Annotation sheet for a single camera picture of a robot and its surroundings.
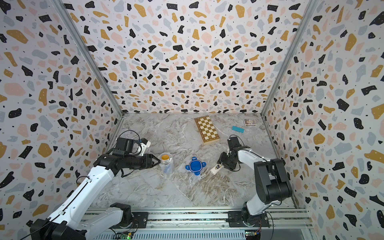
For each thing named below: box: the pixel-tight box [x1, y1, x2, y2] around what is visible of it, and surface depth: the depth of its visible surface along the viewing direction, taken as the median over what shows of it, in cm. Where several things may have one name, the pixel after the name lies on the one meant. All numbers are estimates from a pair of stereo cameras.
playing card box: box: [243, 119, 257, 127], surface depth 119 cm
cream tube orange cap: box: [161, 154, 170, 166], surface depth 86 cm
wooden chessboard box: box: [194, 115, 221, 145], surface depth 111 cm
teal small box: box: [231, 125, 245, 133], surface depth 115 cm
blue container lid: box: [185, 156, 207, 176], surface depth 95 cm
